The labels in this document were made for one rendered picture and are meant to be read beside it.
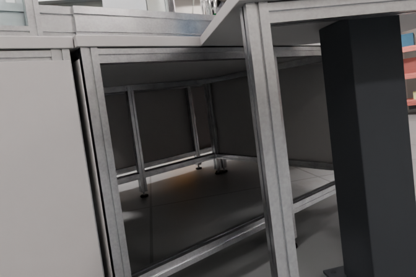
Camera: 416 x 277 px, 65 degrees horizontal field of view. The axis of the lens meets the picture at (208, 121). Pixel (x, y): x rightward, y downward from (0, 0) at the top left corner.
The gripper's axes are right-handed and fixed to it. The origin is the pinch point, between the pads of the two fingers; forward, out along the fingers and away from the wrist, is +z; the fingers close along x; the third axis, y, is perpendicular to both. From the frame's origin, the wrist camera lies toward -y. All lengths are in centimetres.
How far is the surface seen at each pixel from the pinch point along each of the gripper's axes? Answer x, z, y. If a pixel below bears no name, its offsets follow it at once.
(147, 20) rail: -50, -2, 23
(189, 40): -40, -1, 35
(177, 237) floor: -25, 97, 52
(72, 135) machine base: -79, 18, 49
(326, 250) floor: 5, 55, 99
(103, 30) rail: -65, 1, 26
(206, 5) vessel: 54, 32, -74
